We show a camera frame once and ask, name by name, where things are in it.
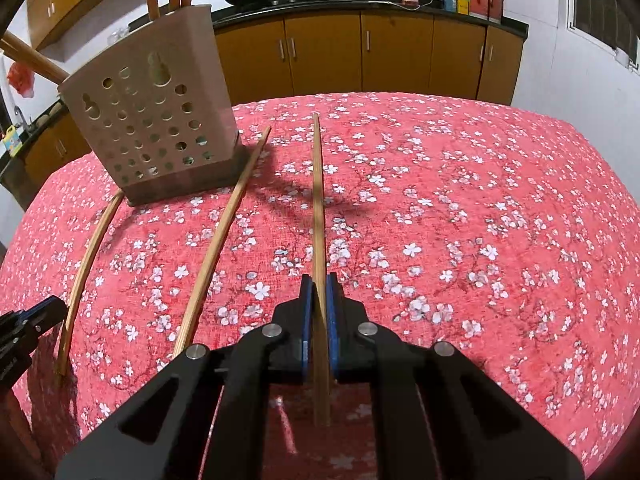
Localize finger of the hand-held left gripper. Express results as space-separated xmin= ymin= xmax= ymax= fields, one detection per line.
xmin=0 ymin=321 xmax=51 ymax=356
xmin=0 ymin=296 xmax=68 ymax=332

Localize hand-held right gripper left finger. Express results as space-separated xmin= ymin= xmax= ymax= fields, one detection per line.
xmin=54 ymin=275 xmax=317 ymax=480

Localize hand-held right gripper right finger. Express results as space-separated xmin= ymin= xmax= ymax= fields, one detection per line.
xmin=326 ymin=272 xmax=586 ymax=480

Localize beige perforated chopstick holder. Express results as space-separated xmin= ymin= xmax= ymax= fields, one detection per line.
xmin=56 ymin=4 xmax=247 ymax=207

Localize yellow detergent bottle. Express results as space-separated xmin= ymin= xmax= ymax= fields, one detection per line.
xmin=2 ymin=125 xmax=23 ymax=156

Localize red plastic bag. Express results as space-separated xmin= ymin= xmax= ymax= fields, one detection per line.
xmin=6 ymin=60 xmax=37 ymax=98

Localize wooden base cabinets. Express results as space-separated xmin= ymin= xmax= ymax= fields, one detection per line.
xmin=20 ymin=7 xmax=527 ymax=191

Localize black kitchen countertop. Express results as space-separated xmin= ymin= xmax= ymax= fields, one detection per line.
xmin=0 ymin=0 xmax=530 ymax=196

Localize large barred window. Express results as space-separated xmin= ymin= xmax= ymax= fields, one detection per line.
xmin=565 ymin=0 xmax=640 ymax=68

